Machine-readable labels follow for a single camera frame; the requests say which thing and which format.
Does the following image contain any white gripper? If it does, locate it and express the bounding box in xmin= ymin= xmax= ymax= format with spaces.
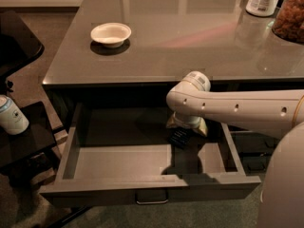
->
xmin=166 ymin=112 xmax=208 ymax=137

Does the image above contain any blueberry rxbar dark wrapper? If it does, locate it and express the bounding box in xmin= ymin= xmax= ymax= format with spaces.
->
xmin=168 ymin=127 xmax=191 ymax=149

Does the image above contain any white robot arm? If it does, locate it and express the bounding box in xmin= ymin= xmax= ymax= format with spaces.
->
xmin=166 ymin=71 xmax=304 ymax=228

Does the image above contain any grey right middle drawer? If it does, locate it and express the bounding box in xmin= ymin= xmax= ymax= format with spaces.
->
xmin=231 ymin=130 xmax=278 ymax=154

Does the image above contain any grey right bottom drawer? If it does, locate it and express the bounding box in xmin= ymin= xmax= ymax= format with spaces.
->
xmin=241 ymin=155 xmax=269 ymax=173

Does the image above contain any open grey top drawer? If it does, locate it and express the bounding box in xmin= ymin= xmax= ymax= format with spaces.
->
xmin=40 ymin=104 xmax=260 ymax=207

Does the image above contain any grey counter cabinet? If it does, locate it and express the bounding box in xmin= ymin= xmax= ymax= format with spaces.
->
xmin=43 ymin=0 xmax=303 ymax=124

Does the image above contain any white paper bowl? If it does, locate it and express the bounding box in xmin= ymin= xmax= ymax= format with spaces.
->
xmin=90 ymin=23 xmax=131 ymax=48

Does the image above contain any jar of brown snacks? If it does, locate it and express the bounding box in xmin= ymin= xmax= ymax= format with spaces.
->
xmin=272 ymin=0 xmax=304 ymax=44

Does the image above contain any metal drawer handle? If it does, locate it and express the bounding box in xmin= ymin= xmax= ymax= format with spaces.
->
xmin=135 ymin=189 xmax=168 ymax=205

